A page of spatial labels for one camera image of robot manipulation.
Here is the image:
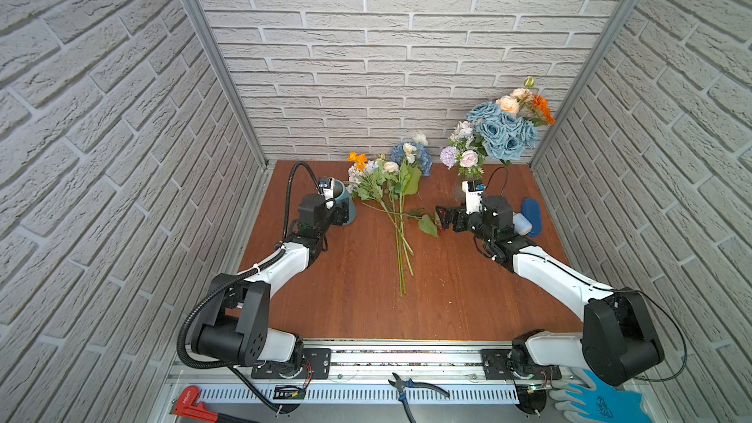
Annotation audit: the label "white poppy stem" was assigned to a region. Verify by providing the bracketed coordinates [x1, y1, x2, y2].
[401, 133, 431, 166]

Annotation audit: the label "teal ceramic vase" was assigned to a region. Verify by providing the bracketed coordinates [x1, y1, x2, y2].
[333, 179, 356, 226]

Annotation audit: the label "orange gerbera stem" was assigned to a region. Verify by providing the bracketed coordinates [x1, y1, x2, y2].
[528, 94, 556, 127]

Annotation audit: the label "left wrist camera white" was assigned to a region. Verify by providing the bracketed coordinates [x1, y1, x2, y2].
[318, 176, 337, 210]

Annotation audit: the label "black blue pliers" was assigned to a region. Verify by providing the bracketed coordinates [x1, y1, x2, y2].
[387, 372, 452, 423]

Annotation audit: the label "white lilac mixed bouquet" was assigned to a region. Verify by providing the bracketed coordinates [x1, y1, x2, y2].
[440, 121, 488, 180]

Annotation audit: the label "red clamp tool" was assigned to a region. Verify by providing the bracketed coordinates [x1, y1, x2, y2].
[170, 386, 256, 423]

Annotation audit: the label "dusty blue rose bouquet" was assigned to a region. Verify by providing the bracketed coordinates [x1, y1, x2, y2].
[466, 101, 540, 164]

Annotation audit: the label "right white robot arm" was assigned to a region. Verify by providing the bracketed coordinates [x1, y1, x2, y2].
[435, 196, 665, 387]

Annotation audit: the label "blue hydrangea white bouquet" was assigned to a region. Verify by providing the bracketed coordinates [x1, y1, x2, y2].
[385, 143, 432, 281]

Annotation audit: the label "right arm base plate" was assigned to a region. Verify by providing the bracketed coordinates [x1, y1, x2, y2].
[481, 349, 562, 382]

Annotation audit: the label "pink white mixed bouquet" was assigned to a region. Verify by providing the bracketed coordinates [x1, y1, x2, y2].
[360, 156, 409, 297]

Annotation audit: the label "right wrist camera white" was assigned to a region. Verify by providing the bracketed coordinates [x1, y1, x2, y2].
[464, 180, 485, 215]

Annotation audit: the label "peach rose stem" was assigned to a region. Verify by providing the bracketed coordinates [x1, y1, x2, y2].
[495, 76, 536, 118]

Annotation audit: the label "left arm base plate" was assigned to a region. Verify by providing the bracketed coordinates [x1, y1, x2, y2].
[252, 347, 332, 380]

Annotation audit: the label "orange white small bouquet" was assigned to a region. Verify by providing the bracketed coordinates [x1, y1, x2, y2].
[346, 152, 376, 201]

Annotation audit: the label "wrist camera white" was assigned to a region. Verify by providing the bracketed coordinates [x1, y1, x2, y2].
[318, 176, 337, 210]
[464, 180, 485, 215]

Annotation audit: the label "black corrugated cable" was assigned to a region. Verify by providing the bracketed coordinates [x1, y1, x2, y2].
[175, 161, 321, 415]

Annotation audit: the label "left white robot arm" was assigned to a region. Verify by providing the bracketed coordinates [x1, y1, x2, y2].
[177, 194, 356, 369]

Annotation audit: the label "blue oval object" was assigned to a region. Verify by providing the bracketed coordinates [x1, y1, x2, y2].
[521, 198, 544, 238]

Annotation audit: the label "clear glass vase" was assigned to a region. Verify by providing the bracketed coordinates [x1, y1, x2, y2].
[454, 174, 479, 201]

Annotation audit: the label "blue grey work glove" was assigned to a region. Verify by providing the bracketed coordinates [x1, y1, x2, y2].
[548, 368, 651, 423]

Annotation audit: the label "white slotted cable duct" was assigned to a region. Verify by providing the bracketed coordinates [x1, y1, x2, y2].
[199, 384, 519, 405]

